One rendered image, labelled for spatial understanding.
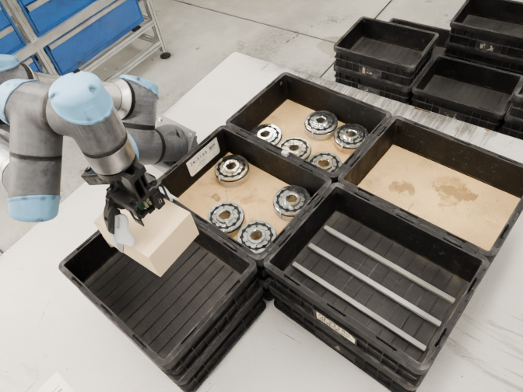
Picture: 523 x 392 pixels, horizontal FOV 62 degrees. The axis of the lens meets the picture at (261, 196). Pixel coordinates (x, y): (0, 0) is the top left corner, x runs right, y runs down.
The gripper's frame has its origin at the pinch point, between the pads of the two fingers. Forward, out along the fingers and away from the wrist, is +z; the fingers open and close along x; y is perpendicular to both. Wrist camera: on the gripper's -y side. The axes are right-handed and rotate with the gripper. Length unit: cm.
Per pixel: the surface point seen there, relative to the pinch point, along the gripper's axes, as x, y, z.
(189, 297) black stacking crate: -1.2, 4.3, 26.9
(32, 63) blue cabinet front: 67, -187, 60
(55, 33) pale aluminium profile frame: 86, -183, 51
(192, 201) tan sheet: 22.2, -14.9, 26.8
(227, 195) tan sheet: 28.9, -7.2, 26.7
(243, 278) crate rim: 6.5, 17.4, 16.7
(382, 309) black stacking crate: 21, 45, 27
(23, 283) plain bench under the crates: -22, -49, 40
